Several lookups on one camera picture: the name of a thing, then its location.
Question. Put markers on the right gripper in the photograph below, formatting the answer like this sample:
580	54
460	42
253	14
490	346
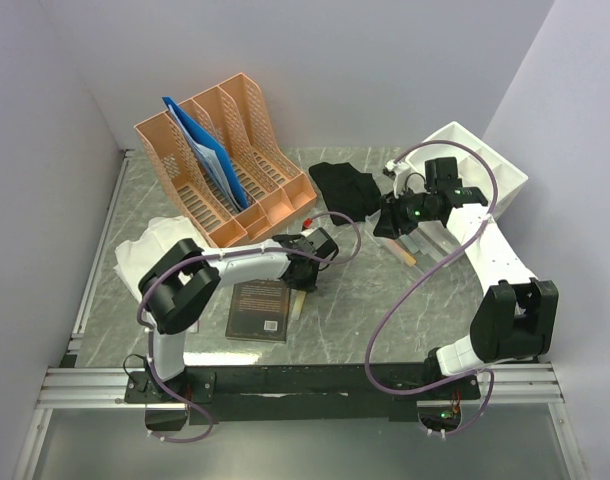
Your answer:
391	217

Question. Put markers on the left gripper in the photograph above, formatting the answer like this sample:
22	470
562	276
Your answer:
308	286

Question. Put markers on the yellow highlighter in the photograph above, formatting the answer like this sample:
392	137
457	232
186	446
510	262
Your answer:
297	306

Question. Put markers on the orange cap pink highlighter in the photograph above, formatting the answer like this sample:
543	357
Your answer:
402	254

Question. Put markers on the black book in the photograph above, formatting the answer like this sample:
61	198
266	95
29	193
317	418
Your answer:
259	311

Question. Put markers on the black cloth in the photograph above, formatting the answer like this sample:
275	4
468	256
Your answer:
346	190

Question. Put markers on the blue document folder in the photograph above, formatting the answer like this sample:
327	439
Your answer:
210	154

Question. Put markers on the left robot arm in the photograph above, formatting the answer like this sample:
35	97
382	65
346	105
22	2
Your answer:
174	292

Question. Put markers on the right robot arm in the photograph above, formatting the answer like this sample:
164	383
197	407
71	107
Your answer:
515	319

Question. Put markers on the peach plastic file organizer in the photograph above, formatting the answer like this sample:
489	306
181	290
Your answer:
234	113

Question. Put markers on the white cloth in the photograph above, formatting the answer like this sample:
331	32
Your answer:
135	258

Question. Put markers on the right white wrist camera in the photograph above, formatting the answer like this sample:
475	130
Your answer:
398	172

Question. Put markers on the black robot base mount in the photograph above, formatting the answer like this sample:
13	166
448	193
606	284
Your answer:
300	392

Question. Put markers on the aluminium rail frame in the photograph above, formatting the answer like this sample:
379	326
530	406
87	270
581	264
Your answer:
368	308

